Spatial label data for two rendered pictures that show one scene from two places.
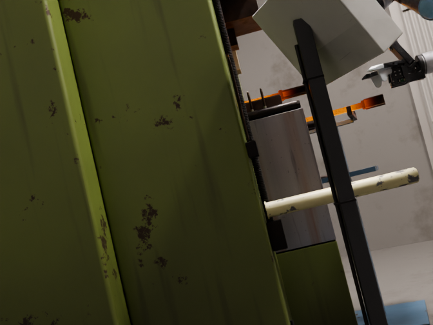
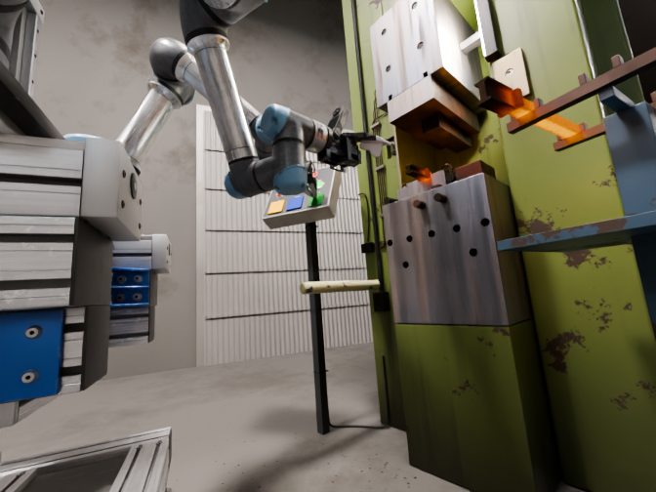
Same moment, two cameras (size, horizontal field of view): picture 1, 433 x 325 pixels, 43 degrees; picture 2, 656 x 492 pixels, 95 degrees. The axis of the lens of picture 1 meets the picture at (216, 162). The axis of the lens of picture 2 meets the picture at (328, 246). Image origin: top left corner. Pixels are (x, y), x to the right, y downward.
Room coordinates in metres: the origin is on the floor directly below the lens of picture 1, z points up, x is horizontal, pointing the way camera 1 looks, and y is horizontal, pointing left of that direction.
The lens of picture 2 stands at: (2.41, -1.31, 0.59)
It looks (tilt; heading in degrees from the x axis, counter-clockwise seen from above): 9 degrees up; 131
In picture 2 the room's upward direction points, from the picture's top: 4 degrees counter-clockwise
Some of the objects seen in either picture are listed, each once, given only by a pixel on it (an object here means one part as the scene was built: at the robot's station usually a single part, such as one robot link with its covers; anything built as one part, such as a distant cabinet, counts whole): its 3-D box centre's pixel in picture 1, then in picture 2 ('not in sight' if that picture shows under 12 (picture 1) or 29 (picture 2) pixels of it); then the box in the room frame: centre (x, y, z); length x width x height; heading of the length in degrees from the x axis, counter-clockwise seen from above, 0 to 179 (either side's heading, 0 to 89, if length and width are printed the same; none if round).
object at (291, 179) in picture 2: not in sight; (284, 170); (1.91, -0.88, 0.88); 0.11 x 0.08 x 0.11; 12
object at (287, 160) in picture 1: (241, 192); (471, 258); (2.04, -0.06, 0.69); 0.56 x 0.38 x 0.45; 84
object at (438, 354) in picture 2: (270, 316); (489, 381); (2.04, -0.06, 0.23); 0.56 x 0.38 x 0.47; 84
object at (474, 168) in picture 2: not in sight; (475, 177); (2.15, -0.23, 0.95); 0.12 x 0.09 x 0.07; 84
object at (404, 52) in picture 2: not in sight; (437, 61); (2.03, -0.07, 1.56); 0.42 x 0.39 x 0.40; 84
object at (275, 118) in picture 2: not in sight; (287, 128); (1.93, -0.88, 0.98); 0.11 x 0.08 x 0.09; 84
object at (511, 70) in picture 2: (234, 52); (511, 78); (2.29, -0.18, 1.27); 0.09 x 0.02 x 0.17; 174
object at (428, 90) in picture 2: (202, 25); (435, 118); (1.99, -0.07, 1.32); 0.42 x 0.20 x 0.10; 84
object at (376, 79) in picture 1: (375, 79); (376, 147); (2.01, -0.64, 0.97); 0.09 x 0.03 x 0.06; 48
